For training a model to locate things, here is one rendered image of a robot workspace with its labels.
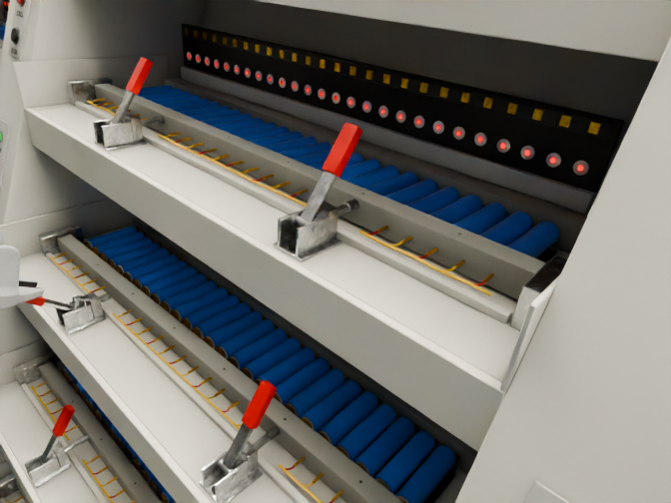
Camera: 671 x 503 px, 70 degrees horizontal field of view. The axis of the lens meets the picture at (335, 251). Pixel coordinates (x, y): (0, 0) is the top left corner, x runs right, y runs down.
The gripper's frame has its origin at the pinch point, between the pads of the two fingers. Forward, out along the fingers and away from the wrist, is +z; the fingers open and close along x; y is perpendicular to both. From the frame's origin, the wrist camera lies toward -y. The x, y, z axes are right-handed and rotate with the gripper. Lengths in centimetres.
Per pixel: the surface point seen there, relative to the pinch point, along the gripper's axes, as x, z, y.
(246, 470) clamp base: -27.6, 6.7, -1.1
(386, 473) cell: -35.7, 12.8, 3.0
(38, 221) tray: 17.7, 7.2, 2.5
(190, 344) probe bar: -13.5, 10.0, 1.9
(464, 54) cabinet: -23.6, 18.0, 37.9
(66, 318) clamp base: -1.0, 4.5, -2.0
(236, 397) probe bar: -21.2, 10.3, 0.8
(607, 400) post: -46.3, 1.0, 17.7
